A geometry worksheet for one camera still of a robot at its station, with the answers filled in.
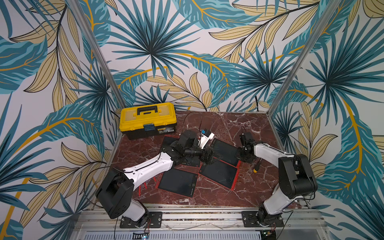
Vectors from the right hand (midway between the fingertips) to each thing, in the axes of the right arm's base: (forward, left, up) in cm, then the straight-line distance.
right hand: (239, 157), depth 95 cm
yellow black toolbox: (+17, +65, +16) cm, 69 cm away
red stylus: (-5, +1, 0) cm, 5 cm away
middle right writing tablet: (-9, +14, -1) cm, 16 cm away
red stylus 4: (-15, +57, 0) cm, 59 cm away
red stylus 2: (-14, +5, -1) cm, 15 cm away
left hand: (-9, +19, +20) cm, 29 cm away
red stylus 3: (-19, +59, 0) cm, 62 cm away
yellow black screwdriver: (-6, -10, -1) cm, 12 cm away
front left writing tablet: (-14, +38, -1) cm, 41 cm away
